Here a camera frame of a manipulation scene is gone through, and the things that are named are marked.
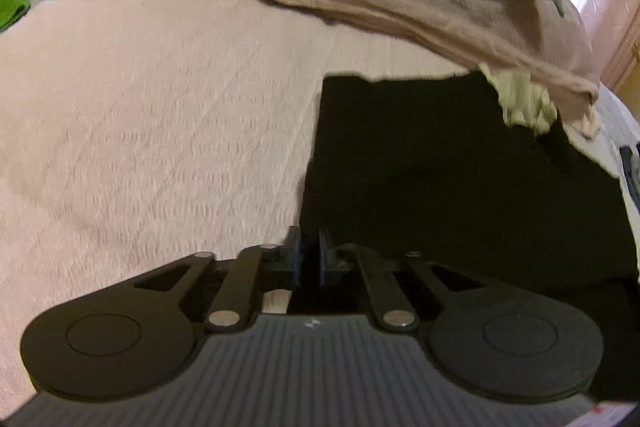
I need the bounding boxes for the black sweater with cream collar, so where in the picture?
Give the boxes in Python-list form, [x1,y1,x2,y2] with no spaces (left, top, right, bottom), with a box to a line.
[299,72,639,400]

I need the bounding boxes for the green garment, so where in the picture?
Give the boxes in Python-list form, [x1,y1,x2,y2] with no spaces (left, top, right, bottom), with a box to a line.
[0,0,30,31]

